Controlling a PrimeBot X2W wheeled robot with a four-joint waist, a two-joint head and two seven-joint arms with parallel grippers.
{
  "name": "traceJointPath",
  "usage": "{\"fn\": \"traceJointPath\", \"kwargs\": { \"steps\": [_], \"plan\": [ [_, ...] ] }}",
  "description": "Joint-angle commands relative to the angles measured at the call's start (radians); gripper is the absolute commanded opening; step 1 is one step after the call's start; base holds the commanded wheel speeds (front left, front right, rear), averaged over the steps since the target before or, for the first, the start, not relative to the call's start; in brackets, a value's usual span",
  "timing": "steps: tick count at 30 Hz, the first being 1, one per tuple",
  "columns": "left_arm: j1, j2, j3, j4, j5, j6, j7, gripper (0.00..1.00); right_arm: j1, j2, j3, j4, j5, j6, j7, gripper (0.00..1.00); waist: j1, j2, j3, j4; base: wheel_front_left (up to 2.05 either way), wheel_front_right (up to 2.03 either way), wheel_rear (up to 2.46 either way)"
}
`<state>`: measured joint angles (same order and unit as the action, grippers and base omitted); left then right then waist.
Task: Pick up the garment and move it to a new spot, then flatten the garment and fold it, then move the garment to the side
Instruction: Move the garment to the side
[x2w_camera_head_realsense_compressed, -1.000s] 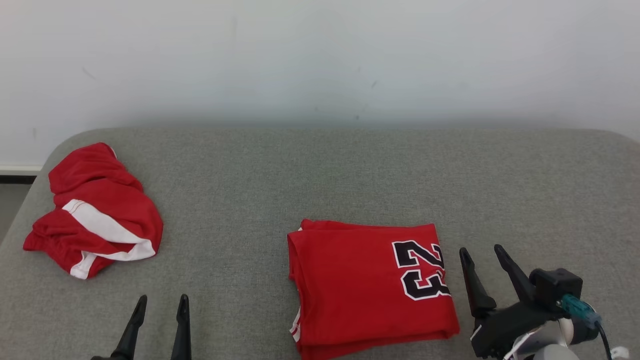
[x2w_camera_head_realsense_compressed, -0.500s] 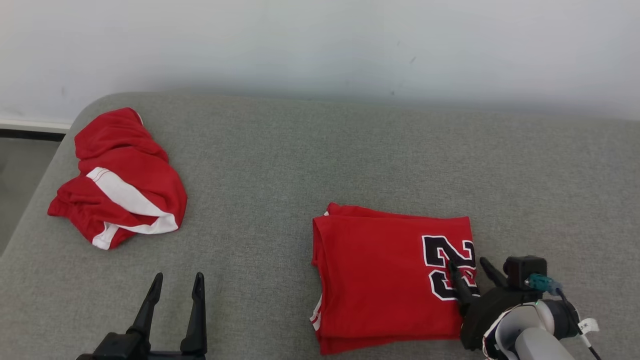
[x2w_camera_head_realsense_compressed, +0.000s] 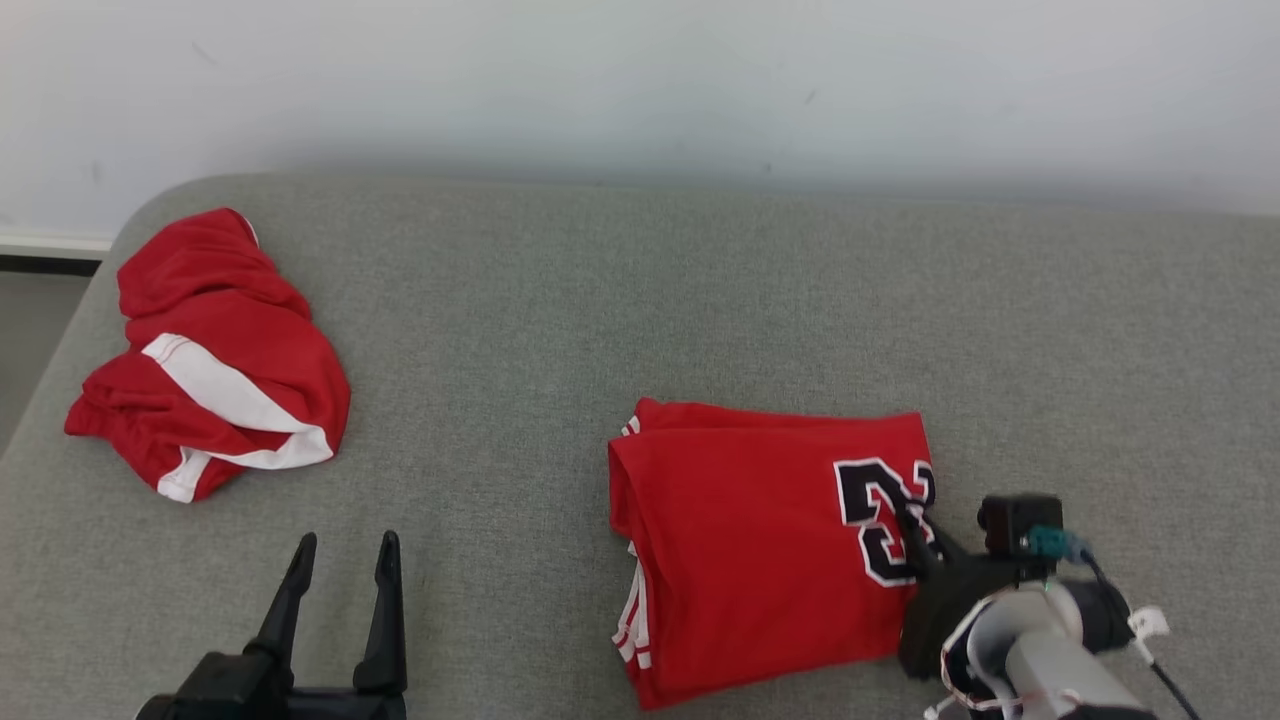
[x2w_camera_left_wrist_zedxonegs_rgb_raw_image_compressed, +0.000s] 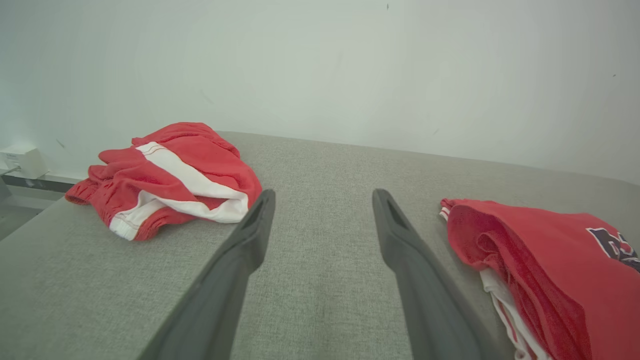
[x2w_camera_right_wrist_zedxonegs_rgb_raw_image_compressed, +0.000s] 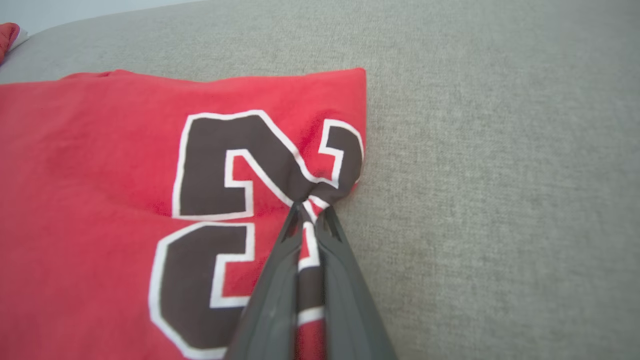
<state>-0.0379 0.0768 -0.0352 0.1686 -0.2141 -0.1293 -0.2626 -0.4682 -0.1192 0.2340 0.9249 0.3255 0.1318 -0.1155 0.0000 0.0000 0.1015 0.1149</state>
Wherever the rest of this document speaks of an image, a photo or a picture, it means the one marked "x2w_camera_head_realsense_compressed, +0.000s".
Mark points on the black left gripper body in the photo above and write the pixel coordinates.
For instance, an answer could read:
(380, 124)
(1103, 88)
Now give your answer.
(250, 695)

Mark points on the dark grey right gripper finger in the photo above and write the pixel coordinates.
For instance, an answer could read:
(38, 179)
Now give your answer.
(948, 545)
(922, 545)

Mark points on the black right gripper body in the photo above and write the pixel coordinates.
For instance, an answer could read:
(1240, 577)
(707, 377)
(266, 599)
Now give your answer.
(950, 600)

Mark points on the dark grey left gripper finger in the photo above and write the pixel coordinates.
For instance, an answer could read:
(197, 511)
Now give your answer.
(388, 630)
(290, 600)

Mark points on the red basketball jersey black number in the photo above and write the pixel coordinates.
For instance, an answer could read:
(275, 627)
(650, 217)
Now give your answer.
(740, 560)

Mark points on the red shorts white band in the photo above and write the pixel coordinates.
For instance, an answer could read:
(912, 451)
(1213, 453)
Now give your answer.
(230, 300)

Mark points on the grey fabric sofa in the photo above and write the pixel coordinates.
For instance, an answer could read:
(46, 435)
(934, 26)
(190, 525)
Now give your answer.
(600, 300)

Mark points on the white baseboard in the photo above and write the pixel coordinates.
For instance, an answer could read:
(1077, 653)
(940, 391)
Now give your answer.
(50, 243)

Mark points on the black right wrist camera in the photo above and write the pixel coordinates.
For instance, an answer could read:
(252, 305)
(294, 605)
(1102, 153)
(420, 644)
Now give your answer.
(1010, 520)

